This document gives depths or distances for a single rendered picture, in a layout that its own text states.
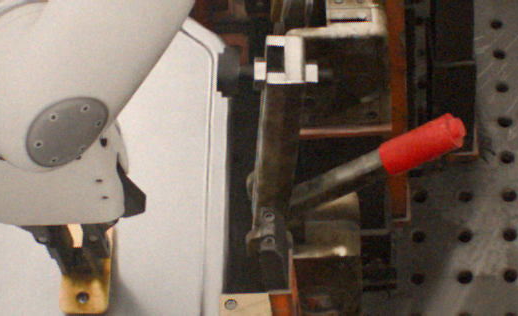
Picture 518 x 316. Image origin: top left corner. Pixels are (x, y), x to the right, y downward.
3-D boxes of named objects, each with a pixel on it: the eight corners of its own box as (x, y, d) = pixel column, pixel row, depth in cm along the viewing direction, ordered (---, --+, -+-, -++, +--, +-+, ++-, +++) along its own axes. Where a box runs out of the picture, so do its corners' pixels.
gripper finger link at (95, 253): (119, 185, 78) (138, 238, 84) (75, 187, 79) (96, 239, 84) (116, 224, 77) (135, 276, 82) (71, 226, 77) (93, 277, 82)
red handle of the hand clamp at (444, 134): (249, 183, 79) (448, 91, 71) (270, 198, 80) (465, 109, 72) (248, 237, 76) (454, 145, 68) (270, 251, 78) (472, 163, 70)
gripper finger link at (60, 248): (53, 188, 79) (75, 240, 84) (12, 189, 79) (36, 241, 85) (48, 226, 77) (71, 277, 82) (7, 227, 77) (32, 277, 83)
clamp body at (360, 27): (300, 231, 120) (263, -29, 91) (410, 224, 119) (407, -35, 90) (300, 308, 115) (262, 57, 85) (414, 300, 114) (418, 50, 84)
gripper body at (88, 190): (103, 44, 70) (135, 154, 79) (-41, 60, 71) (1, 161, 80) (90, 142, 66) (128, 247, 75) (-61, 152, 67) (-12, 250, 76)
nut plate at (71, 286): (67, 217, 86) (63, 209, 86) (114, 216, 86) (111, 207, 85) (58, 313, 81) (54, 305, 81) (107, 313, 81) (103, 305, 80)
